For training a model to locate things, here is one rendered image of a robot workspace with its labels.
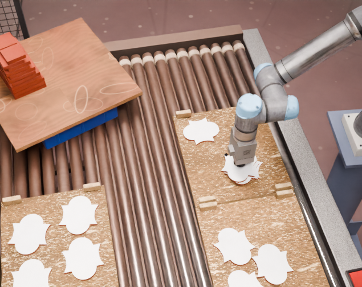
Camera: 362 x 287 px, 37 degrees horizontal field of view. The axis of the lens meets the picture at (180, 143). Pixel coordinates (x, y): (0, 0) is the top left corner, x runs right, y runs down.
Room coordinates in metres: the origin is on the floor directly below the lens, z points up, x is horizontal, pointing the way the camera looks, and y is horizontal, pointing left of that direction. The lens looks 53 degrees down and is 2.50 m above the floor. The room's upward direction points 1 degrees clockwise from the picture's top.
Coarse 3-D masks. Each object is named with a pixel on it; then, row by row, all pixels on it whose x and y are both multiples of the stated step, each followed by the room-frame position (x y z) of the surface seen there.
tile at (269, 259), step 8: (264, 248) 0.77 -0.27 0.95; (272, 248) 0.77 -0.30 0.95; (256, 256) 0.74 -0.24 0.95; (264, 256) 0.75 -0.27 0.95; (272, 256) 0.75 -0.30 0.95; (280, 256) 0.75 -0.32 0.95; (256, 264) 0.72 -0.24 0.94; (264, 264) 0.72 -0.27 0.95; (272, 264) 0.72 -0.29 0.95; (280, 264) 0.72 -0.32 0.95; (264, 272) 0.69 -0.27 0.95; (272, 272) 0.69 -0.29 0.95; (280, 272) 0.69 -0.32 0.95; (288, 272) 0.70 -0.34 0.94; (272, 280) 0.67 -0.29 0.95; (280, 280) 0.67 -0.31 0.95
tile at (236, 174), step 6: (228, 156) 1.12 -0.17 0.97; (228, 162) 1.09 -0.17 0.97; (252, 162) 1.09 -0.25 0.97; (228, 168) 1.07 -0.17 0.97; (234, 168) 1.07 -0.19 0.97; (240, 168) 1.07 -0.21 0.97; (246, 168) 1.07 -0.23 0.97; (252, 168) 1.07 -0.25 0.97; (228, 174) 1.04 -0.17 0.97; (234, 174) 1.04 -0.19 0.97; (240, 174) 1.04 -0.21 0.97; (246, 174) 1.04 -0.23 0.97; (252, 174) 1.04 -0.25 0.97; (234, 180) 1.02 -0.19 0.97; (240, 180) 1.02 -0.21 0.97
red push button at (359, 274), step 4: (352, 272) 0.70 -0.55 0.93; (356, 272) 0.70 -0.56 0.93; (360, 272) 0.70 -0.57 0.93; (352, 276) 0.69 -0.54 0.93; (356, 276) 0.69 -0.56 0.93; (360, 276) 0.69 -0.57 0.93; (352, 280) 0.68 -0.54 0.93; (356, 280) 0.68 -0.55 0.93; (360, 280) 0.68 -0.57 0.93; (356, 284) 0.67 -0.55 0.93; (360, 284) 0.67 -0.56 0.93
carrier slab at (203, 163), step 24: (192, 120) 1.31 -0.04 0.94; (216, 120) 1.31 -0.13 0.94; (192, 144) 1.19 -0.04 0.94; (216, 144) 1.19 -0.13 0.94; (264, 144) 1.20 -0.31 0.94; (192, 168) 1.09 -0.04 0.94; (216, 168) 1.09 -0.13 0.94; (264, 168) 1.09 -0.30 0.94; (192, 192) 0.98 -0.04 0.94; (216, 192) 0.99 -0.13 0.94; (240, 192) 0.99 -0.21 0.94; (264, 192) 0.99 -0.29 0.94
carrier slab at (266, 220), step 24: (216, 216) 0.89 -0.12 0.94; (240, 216) 0.89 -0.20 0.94; (264, 216) 0.89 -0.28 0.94; (288, 216) 0.90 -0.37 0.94; (216, 240) 0.80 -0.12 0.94; (264, 240) 0.81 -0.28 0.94; (288, 240) 0.81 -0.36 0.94; (216, 264) 0.72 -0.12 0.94; (288, 264) 0.72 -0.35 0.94; (312, 264) 0.73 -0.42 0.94
